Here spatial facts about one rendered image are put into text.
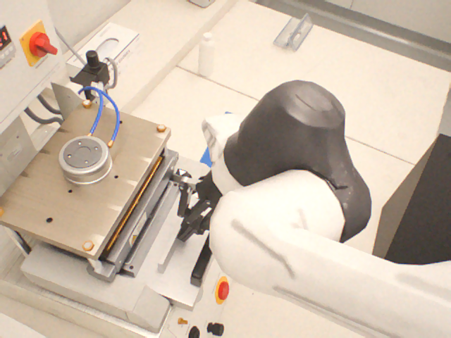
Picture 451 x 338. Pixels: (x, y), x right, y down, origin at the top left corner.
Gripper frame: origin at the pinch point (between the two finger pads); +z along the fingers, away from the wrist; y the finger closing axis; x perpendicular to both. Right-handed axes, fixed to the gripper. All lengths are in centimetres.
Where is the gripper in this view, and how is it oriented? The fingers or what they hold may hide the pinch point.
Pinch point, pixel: (189, 227)
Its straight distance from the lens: 71.9
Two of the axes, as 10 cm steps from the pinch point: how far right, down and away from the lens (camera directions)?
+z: -3.9, 4.4, 8.1
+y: 8.6, 5.0, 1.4
